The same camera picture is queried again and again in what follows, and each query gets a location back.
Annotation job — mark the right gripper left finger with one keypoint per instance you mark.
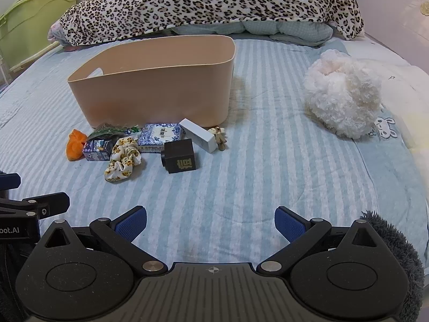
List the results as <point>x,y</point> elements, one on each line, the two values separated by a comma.
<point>118,234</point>

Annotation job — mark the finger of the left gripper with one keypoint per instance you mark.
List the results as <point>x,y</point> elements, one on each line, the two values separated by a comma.
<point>9,181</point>
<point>38,207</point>

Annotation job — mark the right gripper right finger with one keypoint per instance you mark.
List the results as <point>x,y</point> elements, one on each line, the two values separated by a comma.
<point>302,235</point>

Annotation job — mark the orange cloth item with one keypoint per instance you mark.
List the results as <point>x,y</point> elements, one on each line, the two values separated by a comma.
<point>75,145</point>

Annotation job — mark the small blue printed box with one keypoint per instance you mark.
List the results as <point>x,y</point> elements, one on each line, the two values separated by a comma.
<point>98,150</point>

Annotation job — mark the sunflower print scrunchie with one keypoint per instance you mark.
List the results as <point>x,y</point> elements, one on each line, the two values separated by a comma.
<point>125,156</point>

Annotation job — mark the green dried tea packet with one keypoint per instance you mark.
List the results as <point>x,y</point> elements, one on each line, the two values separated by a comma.
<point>107,131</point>

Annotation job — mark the black cube box gold print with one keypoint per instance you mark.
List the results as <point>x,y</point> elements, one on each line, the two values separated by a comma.
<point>178,156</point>

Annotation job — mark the small wooden figurine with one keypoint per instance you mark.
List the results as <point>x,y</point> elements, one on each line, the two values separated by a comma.
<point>219,135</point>

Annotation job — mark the white rectangular box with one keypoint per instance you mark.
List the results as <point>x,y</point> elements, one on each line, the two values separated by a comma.
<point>200,136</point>

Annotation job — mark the striped light blue bedsheet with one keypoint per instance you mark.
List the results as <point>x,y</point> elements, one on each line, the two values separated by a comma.
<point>277,155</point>

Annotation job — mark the blue white porcelain-pattern box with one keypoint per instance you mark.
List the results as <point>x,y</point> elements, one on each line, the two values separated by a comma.
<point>153,136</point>

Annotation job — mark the grey fuzzy sleeve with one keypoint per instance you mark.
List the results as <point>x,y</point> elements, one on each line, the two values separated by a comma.
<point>407,257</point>

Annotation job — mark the white fluffy plush toy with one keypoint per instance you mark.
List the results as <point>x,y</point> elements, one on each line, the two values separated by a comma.
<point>343,93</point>

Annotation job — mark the green plastic storage bin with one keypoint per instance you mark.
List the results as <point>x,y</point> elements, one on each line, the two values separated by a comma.
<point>24,29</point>

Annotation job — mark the beige plastic storage basket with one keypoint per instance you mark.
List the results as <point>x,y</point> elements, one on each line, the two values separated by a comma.
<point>159,80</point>

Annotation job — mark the white pillow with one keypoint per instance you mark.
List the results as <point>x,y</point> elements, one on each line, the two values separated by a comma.
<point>404,92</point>

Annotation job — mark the teal quilted duvet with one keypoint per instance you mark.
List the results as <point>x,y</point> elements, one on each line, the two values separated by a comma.
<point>308,34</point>

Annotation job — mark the leopard print blanket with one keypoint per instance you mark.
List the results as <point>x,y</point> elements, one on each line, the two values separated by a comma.
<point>99,21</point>

